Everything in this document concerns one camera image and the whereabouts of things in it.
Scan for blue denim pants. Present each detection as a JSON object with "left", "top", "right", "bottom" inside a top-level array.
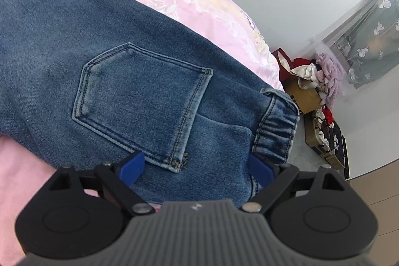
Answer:
[{"left": 0, "top": 0, "right": 300, "bottom": 208}]

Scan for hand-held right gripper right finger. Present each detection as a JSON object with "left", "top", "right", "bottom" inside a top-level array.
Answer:
[{"left": 239, "top": 153, "right": 347, "bottom": 214}]

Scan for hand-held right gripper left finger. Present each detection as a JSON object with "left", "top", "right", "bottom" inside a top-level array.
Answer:
[{"left": 50, "top": 151, "right": 155, "bottom": 217}]

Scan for white crumpled cloth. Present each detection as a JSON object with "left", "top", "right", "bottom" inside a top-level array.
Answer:
[{"left": 290, "top": 63, "right": 321, "bottom": 89}]

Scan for red cloth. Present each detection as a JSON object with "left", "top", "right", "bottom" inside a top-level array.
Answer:
[{"left": 272, "top": 48, "right": 309, "bottom": 83}]

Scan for olive storage box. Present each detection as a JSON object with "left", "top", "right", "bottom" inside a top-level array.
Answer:
[{"left": 305, "top": 114, "right": 343, "bottom": 171}]

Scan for pink floral bed blanket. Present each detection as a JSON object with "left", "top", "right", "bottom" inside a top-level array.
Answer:
[{"left": 0, "top": 0, "right": 285, "bottom": 266}]

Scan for grey patterned curtain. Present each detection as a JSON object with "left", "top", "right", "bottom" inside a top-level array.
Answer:
[{"left": 321, "top": 0, "right": 399, "bottom": 89}]

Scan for lilac fluffy cloth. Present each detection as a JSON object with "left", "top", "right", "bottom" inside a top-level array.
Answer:
[{"left": 314, "top": 53, "right": 344, "bottom": 107}]

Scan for brown cardboard box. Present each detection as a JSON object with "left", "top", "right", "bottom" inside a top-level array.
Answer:
[{"left": 285, "top": 77, "right": 323, "bottom": 116}]

